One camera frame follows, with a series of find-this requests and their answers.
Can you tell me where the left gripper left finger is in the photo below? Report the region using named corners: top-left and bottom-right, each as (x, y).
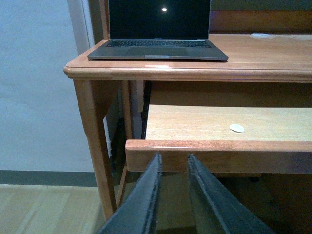
top-left (98, 153), bottom-right (162, 234)

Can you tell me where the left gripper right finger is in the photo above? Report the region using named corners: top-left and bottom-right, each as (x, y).
top-left (187, 154), bottom-right (274, 234)

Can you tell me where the wooden pull-out keyboard tray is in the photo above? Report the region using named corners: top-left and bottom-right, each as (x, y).
top-left (126, 104), bottom-right (312, 174)

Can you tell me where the white round tray sticker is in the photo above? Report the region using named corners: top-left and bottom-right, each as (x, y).
top-left (229, 124), bottom-right (244, 133)

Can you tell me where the wooden desk with hutch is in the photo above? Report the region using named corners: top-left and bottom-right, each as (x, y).
top-left (63, 0), bottom-right (312, 220)

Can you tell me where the white round desk sticker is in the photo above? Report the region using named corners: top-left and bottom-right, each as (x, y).
top-left (251, 33), bottom-right (270, 38)

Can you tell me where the grey open laptop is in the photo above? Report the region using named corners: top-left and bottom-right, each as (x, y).
top-left (88, 0), bottom-right (228, 61)

